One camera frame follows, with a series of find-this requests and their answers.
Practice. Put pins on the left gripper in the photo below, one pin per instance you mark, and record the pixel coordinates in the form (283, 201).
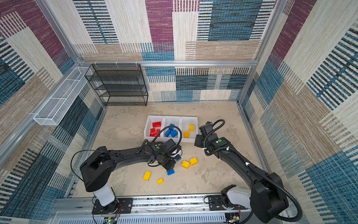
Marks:
(171, 165)

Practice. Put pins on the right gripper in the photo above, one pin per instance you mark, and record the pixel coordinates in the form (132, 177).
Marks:
(198, 141)

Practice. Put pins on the dark blue hollow brick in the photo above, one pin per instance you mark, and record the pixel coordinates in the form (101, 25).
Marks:
(178, 157)

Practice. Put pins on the yellow hollow brick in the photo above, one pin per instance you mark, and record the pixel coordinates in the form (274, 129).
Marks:
(186, 134)

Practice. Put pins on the yellow studded brick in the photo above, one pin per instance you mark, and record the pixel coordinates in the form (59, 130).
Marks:
(185, 164)

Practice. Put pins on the small yellow brick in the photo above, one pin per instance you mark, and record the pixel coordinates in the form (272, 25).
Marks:
(160, 181)

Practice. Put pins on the yellow long brick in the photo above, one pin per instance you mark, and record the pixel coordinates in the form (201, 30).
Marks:
(147, 175)

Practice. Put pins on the blue large square brick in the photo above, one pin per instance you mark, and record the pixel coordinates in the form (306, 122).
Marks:
(174, 133)

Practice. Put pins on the blue long studded brick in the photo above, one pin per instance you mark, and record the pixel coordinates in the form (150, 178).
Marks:
(167, 133)

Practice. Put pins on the blue tall brick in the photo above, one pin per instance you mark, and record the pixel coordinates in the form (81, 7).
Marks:
(171, 127)

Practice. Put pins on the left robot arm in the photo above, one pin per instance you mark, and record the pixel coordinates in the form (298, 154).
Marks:
(97, 168)

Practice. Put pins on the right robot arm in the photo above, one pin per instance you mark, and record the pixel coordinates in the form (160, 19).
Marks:
(268, 197)

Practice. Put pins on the blue brick bottom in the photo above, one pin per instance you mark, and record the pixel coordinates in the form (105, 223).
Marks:
(170, 172)

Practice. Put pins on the right white bin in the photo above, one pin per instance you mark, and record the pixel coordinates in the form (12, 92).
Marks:
(186, 121)

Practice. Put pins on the white bin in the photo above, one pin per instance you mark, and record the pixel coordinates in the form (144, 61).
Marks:
(148, 125)
(172, 120)
(186, 121)

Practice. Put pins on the middle white bin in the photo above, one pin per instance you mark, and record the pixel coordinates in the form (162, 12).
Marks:
(172, 120)

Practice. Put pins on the left white bin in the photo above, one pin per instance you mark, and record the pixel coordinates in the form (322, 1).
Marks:
(148, 125)

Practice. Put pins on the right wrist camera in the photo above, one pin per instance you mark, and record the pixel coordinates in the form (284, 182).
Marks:
(207, 129)

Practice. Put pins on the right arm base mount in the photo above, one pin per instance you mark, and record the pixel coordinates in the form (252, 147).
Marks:
(217, 203)

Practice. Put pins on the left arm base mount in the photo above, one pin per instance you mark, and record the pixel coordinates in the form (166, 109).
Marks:
(119, 206)

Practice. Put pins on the black wire shelf rack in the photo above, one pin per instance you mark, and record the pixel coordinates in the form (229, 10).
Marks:
(118, 84)

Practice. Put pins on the white wire mesh basket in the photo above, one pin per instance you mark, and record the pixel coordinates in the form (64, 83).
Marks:
(56, 107)

